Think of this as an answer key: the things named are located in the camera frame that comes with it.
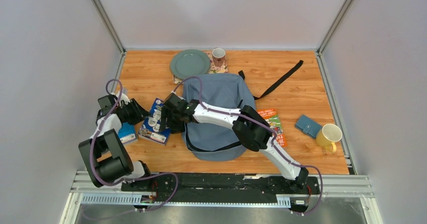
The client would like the green ceramic plate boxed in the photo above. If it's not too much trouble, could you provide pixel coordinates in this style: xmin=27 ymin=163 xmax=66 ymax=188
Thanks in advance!
xmin=170 ymin=49 xmax=210 ymax=80

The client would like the pink patterned mug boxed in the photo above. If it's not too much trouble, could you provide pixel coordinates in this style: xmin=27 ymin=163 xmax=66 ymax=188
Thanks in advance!
xmin=211 ymin=48 xmax=226 ymax=67

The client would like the dark blue treehouse book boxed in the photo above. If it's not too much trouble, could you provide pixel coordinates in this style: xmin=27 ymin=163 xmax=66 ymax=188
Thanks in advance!
xmin=138 ymin=98 xmax=171 ymax=145

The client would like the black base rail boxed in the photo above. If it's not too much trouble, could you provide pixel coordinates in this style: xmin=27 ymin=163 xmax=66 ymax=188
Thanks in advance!
xmin=121 ymin=173 xmax=320 ymax=212

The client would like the light blue treehouse book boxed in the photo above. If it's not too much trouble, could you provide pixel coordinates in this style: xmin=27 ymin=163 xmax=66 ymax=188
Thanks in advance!
xmin=117 ymin=122 xmax=137 ymax=144

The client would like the yellow mug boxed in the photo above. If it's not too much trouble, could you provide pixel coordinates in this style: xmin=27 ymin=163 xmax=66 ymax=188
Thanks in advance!
xmin=315 ymin=123 xmax=343 ymax=154

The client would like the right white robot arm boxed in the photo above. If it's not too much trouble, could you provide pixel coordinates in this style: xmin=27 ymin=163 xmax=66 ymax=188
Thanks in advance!
xmin=161 ymin=92 xmax=309 ymax=193

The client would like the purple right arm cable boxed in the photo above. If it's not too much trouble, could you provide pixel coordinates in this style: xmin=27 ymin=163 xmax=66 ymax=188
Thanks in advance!
xmin=172 ymin=76 xmax=324 ymax=216

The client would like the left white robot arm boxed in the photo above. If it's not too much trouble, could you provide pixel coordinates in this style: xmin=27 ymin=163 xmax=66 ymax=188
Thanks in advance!
xmin=78 ymin=95 xmax=149 ymax=188

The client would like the teal wallet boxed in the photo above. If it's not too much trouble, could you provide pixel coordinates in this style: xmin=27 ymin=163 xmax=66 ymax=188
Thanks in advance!
xmin=295 ymin=114 xmax=322 ymax=139

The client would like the blue-grey backpack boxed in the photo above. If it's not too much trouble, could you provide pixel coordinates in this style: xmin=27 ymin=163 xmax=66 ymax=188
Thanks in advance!
xmin=183 ymin=71 xmax=283 ymax=162

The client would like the orange treehouse book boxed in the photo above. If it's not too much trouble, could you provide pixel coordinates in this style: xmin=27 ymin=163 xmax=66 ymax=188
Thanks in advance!
xmin=257 ymin=108 xmax=288 ymax=147

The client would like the floral placemat tray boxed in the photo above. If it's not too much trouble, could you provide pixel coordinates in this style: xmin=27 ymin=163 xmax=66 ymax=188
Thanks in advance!
xmin=172 ymin=50 xmax=229 ymax=84

